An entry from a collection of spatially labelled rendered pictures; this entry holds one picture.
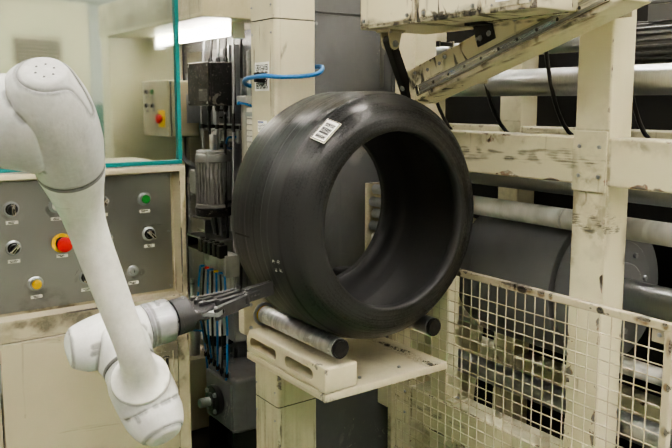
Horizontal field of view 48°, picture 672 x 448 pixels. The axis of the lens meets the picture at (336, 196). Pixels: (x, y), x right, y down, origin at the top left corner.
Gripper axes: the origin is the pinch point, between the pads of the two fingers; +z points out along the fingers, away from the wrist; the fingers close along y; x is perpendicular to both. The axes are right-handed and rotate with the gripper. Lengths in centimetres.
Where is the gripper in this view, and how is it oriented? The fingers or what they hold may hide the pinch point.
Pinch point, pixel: (258, 291)
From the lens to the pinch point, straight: 165.3
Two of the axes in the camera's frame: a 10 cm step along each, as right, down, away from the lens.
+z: 8.1, -2.0, 5.5
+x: 1.1, 9.8, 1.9
